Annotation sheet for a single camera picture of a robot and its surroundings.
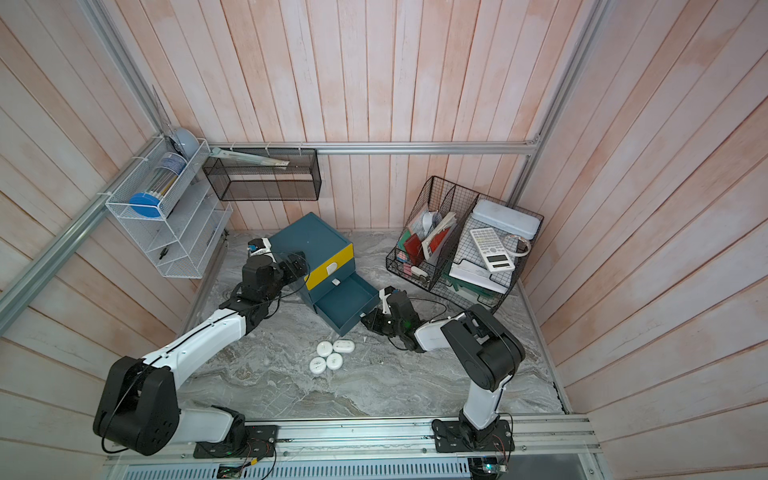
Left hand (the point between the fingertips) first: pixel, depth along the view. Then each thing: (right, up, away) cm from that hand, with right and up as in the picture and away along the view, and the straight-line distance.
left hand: (296, 262), depth 87 cm
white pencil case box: (+66, +13, +6) cm, 68 cm away
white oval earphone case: (+14, -25, +1) cm, 29 cm away
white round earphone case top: (+8, -26, +1) cm, 27 cm away
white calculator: (+58, +4, -1) cm, 58 cm away
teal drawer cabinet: (+7, +6, +1) cm, 9 cm away
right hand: (+19, -18, +6) cm, 27 cm away
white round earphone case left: (+7, -29, -3) cm, 30 cm away
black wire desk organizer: (+51, +5, +2) cm, 51 cm away
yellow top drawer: (+9, -2, -3) cm, 10 cm away
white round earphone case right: (+11, -29, -1) cm, 31 cm away
